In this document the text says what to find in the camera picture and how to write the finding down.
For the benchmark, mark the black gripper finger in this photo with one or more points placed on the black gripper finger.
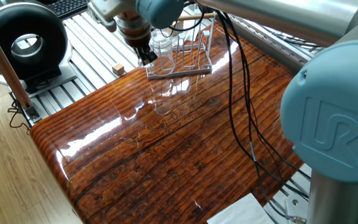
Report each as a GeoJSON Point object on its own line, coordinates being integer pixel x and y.
{"type": "Point", "coordinates": [152, 56]}
{"type": "Point", "coordinates": [142, 57]}

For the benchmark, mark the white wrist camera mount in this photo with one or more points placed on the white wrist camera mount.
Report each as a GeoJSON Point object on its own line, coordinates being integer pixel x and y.
{"type": "Point", "coordinates": [107, 11]}

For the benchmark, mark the white paper sheet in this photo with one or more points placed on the white paper sheet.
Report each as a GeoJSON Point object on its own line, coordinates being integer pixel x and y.
{"type": "Point", "coordinates": [238, 211]}

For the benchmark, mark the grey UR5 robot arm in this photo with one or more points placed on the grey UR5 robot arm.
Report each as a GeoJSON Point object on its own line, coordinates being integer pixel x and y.
{"type": "Point", "coordinates": [328, 109]}

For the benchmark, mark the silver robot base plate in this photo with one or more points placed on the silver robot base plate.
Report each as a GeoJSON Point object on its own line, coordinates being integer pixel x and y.
{"type": "Point", "coordinates": [295, 203]}

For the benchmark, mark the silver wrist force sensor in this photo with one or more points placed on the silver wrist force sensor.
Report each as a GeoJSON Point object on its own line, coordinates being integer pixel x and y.
{"type": "Point", "coordinates": [134, 23]}

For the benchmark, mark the small wooden block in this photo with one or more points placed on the small wooden block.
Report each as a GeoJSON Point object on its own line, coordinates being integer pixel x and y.
{"type": "Point", "coordinates": [118, 69]}

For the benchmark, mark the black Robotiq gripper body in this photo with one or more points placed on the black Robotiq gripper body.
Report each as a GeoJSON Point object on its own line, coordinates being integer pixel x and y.
{"type": "Point", "coordinates": [138, 40]}

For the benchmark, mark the black keyboard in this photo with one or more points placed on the black keyboard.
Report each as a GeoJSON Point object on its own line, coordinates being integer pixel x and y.
{"type": "Point", "coordinates": [67, 7]}

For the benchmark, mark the glossy wood-grain board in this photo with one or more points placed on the glossy wood-grain board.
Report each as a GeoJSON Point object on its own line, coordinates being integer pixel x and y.
{"type": "Point", "coordinates": [182, 140]}

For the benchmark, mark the aluminium frame post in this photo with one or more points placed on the aluminium frame post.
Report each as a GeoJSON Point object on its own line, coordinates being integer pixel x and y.
{"type": "Point", "coordinates": [2, 62]}

